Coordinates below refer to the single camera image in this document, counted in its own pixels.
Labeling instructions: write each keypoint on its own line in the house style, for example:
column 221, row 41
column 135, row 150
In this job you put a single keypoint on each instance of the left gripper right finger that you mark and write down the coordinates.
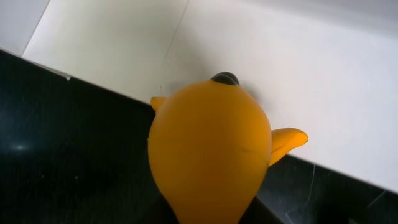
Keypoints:
column 259, row 214

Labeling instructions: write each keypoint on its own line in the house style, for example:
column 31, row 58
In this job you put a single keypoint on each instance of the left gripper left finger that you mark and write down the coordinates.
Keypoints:
column 161, row 211

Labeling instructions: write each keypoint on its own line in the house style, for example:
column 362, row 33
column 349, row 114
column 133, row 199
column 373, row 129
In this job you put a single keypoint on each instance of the orange dragon toy figure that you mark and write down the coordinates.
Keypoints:
column 208, row 146

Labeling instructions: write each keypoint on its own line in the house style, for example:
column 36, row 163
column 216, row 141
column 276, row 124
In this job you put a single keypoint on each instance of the white shelf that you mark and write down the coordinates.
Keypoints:
column 311, row 77

